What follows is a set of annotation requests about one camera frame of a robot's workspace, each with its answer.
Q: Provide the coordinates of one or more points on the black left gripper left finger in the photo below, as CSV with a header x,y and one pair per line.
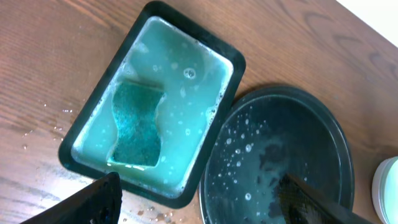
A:
x,y
99,202

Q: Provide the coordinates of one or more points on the black rectangular water tray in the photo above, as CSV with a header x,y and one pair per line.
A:
x,y
199,74

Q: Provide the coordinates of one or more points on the mint plate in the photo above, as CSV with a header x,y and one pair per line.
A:
x,y
384,191

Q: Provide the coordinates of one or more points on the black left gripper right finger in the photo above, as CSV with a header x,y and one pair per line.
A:
x,y
300,203

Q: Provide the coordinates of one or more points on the green yellow sponge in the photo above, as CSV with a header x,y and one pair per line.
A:
x,y
134,110

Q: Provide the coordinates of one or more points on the black round tray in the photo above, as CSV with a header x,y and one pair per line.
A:
x,y
269,133

